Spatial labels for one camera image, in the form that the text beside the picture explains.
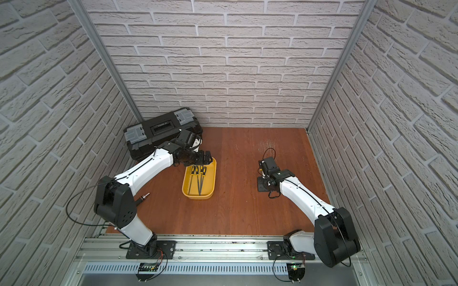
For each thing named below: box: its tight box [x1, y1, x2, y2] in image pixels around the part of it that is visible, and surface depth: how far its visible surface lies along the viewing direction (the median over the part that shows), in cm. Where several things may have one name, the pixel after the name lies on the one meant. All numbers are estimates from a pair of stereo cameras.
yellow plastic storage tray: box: [181, 156, 218, 200], surface depth 94 cm
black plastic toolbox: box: [123, 107, 204, 162], surface depth 97 cm
